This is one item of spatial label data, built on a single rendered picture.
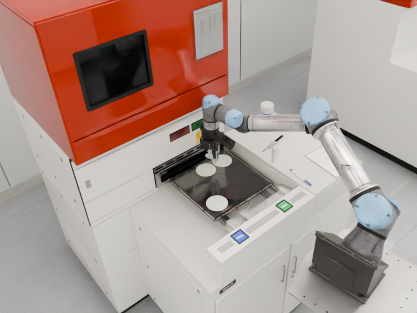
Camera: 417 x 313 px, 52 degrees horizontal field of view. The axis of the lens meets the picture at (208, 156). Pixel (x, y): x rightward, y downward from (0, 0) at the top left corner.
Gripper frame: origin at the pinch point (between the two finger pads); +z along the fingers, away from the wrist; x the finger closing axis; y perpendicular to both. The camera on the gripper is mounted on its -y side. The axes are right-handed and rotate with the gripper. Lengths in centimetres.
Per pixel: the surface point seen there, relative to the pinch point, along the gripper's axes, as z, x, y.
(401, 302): 15, 47, -86
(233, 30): 30, -222, 48
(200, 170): 7.2, 1.3, 8.7
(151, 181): 6.7, 15.2, 29.2
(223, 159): 7.2, -9.5, -0.3
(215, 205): 7.2, 23.0, -5.6
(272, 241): 11.2, 33.4, -34.0
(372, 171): 98, -128, -90
